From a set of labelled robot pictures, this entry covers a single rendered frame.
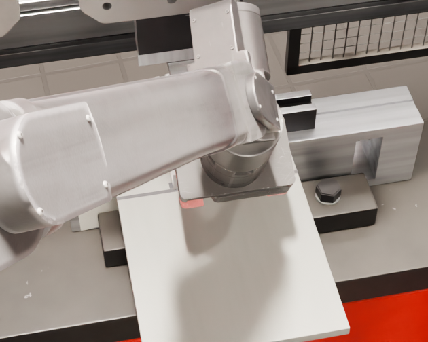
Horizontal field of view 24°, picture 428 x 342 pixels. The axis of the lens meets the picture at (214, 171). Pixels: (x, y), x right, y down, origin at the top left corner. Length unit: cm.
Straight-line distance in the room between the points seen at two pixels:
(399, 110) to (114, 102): 64
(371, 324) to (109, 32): 48
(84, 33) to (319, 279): 49
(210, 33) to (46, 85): 178
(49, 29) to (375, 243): 47
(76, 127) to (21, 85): 218
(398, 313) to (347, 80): 145
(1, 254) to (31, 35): 91
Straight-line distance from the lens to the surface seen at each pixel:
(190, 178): 86
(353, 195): 109
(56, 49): 126
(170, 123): 56
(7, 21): 86
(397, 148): 111
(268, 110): 71
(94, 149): 38
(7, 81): 257
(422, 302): 114
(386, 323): 116
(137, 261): 91
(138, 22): 92
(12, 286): 107
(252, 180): 85
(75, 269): 107
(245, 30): 79
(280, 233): 93
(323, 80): 253
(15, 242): 35
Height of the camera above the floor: 174
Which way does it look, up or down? 49 degrees down
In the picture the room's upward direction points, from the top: straight up
